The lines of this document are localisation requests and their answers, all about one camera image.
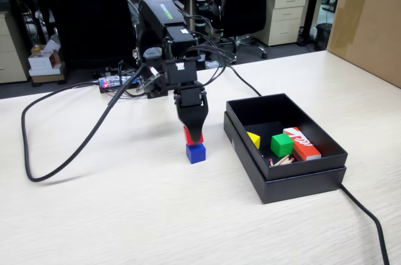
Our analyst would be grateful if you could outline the wide beige drawer cabinet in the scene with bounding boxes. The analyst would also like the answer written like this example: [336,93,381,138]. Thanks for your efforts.
[0,11,31,85]

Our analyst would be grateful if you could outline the green cube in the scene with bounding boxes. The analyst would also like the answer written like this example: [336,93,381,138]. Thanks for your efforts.
[270,133,294,158]

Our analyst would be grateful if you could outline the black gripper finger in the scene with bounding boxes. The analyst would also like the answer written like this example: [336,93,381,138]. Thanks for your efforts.
[175,103,209,147]

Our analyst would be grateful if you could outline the thick black looped cable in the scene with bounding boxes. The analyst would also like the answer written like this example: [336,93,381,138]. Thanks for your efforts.
[21,63,148,183]

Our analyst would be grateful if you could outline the black waste bin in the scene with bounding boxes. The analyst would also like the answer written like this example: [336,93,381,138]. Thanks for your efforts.
[315,23,333,51]

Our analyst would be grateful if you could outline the black cardboard box tray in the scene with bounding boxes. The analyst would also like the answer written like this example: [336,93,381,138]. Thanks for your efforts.
[226,92,349,181]

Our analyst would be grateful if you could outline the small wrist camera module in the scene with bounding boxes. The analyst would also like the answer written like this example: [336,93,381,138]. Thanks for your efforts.
[135,65,165,93]

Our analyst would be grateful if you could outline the black open box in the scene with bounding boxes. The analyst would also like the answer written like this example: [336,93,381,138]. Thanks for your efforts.
[222,111,347,205]

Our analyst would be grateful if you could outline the black mesh swivel chair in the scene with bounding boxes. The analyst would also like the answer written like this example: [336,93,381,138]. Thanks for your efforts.
[207,0,277,65]

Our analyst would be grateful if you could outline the large brown cardboard box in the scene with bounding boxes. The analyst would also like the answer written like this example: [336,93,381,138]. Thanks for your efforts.
[325,0,401,89]

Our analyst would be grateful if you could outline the blue cube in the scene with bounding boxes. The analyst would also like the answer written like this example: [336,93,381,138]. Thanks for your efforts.
[185,142,207,164]

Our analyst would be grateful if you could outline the yellow wooden block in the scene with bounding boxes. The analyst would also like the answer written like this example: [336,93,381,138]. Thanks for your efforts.
[246,131,261,150]

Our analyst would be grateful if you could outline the circuit board with red LED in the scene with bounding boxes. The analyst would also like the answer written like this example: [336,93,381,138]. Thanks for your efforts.
[98,76,122,93]

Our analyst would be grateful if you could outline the large black office chair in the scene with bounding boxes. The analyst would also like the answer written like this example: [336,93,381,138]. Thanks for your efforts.
[39,0,139,71]

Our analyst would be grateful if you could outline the red cube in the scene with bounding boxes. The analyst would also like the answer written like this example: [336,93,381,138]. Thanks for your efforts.
[182,125,205,147]

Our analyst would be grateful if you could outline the beige three drawer cabinet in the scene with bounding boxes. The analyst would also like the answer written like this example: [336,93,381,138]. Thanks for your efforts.
[256,0,308,47]

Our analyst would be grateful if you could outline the orange white matchbox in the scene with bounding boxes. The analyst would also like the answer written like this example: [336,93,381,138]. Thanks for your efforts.
[283,127,323,162]

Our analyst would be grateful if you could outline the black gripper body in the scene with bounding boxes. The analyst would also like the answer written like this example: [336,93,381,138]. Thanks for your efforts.
[162,56,208,108]

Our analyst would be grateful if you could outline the white boxes on floor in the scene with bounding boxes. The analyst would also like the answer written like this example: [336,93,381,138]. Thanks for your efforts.
[27,44,67,85]

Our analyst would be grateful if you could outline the long black power cable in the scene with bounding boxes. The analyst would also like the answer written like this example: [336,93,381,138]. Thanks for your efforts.
[219,64,391,265]

